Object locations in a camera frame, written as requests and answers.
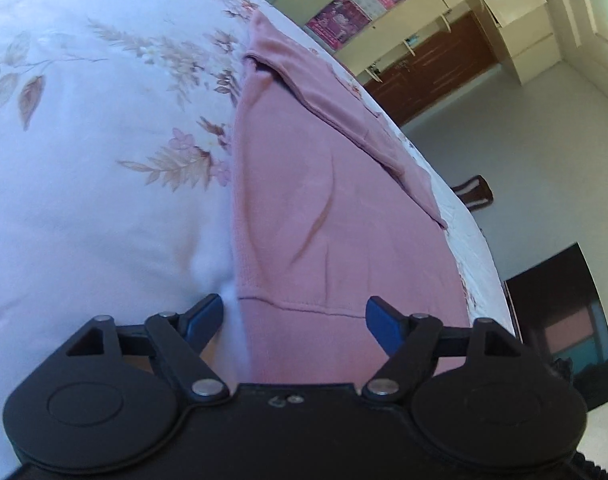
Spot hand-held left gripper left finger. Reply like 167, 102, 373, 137
64, 294, 232, 403

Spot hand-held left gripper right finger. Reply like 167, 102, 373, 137
361, 296, 524, 403

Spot pink sweater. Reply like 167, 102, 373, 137
228, 10, 474, 388

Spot white floral bed sheet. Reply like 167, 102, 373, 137
0, 0, 516, 480

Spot black television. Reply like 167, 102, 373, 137
503, 241, 608, 413

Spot brown wooden door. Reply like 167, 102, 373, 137
361, 12, 501, 128

